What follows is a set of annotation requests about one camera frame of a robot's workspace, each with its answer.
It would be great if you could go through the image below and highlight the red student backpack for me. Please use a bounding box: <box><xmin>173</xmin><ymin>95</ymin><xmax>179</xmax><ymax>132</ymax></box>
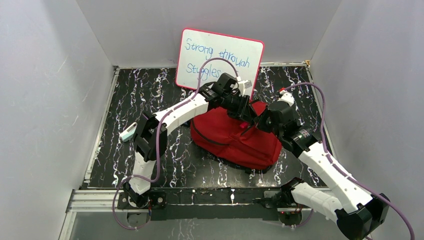
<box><xmin>190</xmin><ymin>107</ymin><xmax>282</xmax><ymax>170</ymax></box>

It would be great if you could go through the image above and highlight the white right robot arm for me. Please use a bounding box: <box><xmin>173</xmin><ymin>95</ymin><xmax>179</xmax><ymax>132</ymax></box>
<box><xmin>256</xmin><ymin>101</ymin><xmax>389</xmax><ymax>240</ymax></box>

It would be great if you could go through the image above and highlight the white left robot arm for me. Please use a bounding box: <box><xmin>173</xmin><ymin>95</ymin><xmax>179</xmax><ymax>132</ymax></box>
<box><xmin>119</xmin><ymin>73</ymin><xmax>257</xmax><ymax>208</ymax></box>

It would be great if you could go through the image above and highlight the pink framed whiteboard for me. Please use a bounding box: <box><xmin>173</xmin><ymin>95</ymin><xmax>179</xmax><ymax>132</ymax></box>
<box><xmin>175</xmin><ymin>28</ymin><xmax>265</xmax><ymax>96</ymax></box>

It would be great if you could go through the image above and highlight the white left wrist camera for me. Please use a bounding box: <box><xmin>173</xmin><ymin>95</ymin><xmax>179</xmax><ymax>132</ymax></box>
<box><xmin>236</xmin><ymin>76</ymin><xmax>253</xmax><ymax>97</ymax></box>

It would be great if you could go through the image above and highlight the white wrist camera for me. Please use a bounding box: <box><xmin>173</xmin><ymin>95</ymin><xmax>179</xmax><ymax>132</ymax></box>
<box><xmin>236</xmin><ymin>76</ymin><xmax>253</xmax><ymax>97</ymax></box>
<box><xmin>277</xmin><ymin>87</ymin><xmax>295</xmax><ymax>107</ymax></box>

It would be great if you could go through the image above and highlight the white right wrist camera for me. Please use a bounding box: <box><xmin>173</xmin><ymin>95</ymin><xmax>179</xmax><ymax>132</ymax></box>
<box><xmin>277</xmin><ymin>87</ymin><xmax>295</xmax><ymax>107</ymax></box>

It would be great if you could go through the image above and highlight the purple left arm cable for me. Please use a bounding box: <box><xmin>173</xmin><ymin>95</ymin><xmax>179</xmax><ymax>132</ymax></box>
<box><xmin>111</xmin><ymin>57</ymin><xmax>241</xmax><ymax>231</ymax></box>

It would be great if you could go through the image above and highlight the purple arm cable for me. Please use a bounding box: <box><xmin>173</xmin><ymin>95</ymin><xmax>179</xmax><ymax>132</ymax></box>
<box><xmin>283</xmin><ymin>82</ymin><xmax>416</xmax><ymax>240</ymax></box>
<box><xmin>111</xmin><ymin>57</ymin><xmax>241</xmax><ymax>231</ymax></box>

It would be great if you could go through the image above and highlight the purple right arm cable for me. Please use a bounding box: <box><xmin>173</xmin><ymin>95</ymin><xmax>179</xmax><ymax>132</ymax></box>
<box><xmin>283</xmin><ymin>82</ymin><xmax>416</xmax><ymax>240</ymax></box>

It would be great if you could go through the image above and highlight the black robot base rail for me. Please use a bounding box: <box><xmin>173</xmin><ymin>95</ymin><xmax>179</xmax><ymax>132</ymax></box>
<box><xmin>116</xmin><ymin>187</ymin><xmax>305</xmax><ymax>226</ymax></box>

